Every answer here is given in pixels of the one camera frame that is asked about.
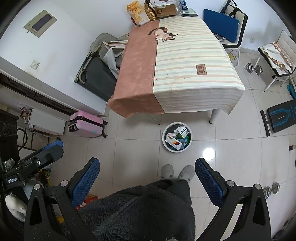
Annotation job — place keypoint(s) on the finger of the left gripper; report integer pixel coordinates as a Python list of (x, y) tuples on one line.
[(52, 144), (41, 158)]

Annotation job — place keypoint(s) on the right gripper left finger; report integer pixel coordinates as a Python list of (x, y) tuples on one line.
[(41, 222)]

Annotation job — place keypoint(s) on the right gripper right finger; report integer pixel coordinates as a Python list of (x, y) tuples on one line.
[(253, 222)]

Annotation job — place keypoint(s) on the white tricolour medicine box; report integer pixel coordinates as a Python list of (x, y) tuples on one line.
[(173, 142)]

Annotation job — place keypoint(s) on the green white medicine box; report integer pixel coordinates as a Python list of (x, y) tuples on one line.
[(181, 132)]

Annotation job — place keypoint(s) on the white round trash bin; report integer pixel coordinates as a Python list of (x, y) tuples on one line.
[(169, 131)]

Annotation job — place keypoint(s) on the red packaging box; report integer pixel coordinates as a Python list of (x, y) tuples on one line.
[(88, 199)]

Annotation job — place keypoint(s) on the cluttered shelf items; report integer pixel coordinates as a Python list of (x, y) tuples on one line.
[(11, 139)]

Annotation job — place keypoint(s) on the pink suitcase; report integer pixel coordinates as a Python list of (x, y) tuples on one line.
[(87, 125)]

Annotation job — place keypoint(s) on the chrome dumbbell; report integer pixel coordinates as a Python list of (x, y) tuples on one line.
[(268, 191), (250, 68)]

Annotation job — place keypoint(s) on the right grey fuzzy slipper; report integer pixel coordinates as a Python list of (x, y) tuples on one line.
[(187, 174)]

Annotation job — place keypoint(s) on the grey fuzzy slipper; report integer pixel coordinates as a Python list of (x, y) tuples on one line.
[(167, 172), (187, 174)]

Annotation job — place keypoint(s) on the person's black fleece trousers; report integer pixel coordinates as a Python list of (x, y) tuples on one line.
[(158, 211)]

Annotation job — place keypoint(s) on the white cloth bag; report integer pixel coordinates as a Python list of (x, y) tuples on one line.
[(114, 55)]

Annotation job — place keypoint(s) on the left white table leg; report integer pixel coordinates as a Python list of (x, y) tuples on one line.
[(154, 118)]

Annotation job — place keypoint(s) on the white table leg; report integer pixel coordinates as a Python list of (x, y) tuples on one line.
[(214, 115), (154, 118)]

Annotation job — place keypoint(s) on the left grey fuzzy slipper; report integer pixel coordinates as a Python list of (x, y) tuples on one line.
[(167, 172)]

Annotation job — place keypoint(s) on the black blue weight bench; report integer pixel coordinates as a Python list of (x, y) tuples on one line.
[(279, 117)]

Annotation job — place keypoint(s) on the right white table leg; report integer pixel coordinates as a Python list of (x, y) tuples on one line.
[(214, 115)]

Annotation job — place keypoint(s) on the pink and striped tablecloth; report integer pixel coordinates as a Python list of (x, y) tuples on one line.
[(158, 71)]

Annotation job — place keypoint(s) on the yellow snack bag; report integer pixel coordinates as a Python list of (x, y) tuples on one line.
[(137, 13)]

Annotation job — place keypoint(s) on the gold wrapped snack box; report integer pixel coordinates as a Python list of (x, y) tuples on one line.
[(151, 15)]

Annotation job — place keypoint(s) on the cardboard box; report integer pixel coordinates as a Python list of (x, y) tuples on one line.
[(164, 8)]

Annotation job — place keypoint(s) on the blue board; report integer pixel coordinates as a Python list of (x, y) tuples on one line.
[(221, 24)]

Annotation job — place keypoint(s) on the white black dining chair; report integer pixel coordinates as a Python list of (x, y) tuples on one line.
[(231, 9)]

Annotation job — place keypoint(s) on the white wall switch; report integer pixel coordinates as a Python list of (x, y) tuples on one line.
[(34, 65)]

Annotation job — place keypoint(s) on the wall electrical panel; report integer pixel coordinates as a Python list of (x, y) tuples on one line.
[(40, 23)]

